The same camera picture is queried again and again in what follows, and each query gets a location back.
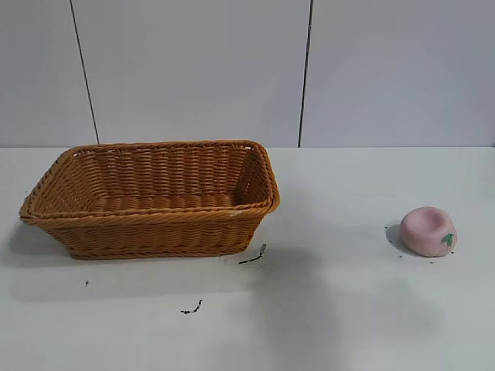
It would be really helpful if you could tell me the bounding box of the pink toy peach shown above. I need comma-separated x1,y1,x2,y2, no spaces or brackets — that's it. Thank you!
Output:
399,206,459,257

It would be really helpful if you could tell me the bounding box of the brown woven wicker basket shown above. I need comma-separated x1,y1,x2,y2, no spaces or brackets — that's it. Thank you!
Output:
19,139,282,260

